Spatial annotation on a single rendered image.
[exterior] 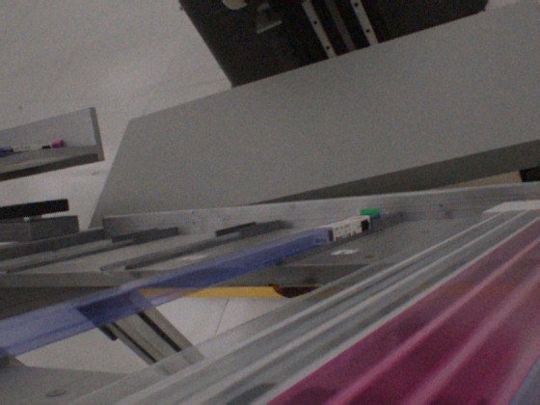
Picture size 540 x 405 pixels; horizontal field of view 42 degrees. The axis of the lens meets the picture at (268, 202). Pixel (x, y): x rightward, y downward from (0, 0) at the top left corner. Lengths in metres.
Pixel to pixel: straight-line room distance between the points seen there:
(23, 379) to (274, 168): 0.66
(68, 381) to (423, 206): 0.38
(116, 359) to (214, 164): 0.88
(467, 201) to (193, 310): 1.18
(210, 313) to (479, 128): 0.98
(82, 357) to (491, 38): 1.25
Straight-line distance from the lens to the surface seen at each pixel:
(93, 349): 1.78
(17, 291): 0.66
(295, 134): 0.89
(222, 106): 1.01
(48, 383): 0.22
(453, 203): 0.54
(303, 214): 0.59
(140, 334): 0.80
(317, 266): 0.38
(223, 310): 1.61
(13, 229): 0.68
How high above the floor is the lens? 1.13
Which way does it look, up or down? 40 degrees down
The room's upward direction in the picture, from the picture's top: 35 degrees counter-clockwise
